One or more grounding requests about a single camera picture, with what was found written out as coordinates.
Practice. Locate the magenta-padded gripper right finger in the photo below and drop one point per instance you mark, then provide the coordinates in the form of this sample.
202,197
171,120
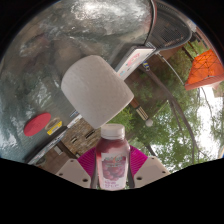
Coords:
150,171

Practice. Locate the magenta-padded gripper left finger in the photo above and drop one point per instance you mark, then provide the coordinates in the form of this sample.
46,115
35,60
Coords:
75,173

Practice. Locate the purple juice bottle white cap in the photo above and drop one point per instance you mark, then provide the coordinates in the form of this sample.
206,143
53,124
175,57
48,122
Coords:
112,160

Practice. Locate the black laptop with stickers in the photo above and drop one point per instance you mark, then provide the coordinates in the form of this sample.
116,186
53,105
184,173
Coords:
46,146

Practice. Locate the small yellow block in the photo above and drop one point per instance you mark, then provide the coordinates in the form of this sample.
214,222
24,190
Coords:
54,128

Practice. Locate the flat round red coaster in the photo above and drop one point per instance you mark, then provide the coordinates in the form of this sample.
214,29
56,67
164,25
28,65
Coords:
36,124

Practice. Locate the white cup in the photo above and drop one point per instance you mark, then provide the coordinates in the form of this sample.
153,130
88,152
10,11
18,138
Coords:
96,90

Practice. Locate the orange canopy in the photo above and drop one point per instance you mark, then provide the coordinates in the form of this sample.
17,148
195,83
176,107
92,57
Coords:
206,71

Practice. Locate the globe lamp post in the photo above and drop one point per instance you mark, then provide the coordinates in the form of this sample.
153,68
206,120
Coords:
141,113

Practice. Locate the blue yellow striped post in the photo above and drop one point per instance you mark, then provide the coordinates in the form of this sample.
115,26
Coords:
146,65

